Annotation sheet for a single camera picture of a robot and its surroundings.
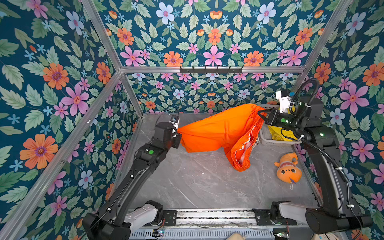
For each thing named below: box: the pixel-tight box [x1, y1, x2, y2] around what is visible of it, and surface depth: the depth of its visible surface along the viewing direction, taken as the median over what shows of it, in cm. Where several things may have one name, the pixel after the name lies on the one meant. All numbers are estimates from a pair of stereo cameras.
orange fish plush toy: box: [274, 152, 302, 184], surface depth 83 cm
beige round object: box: [226, 232, 246, 240], surface depth 67 cm
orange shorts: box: [177, 103, 267, 172], surface depth 74 cm
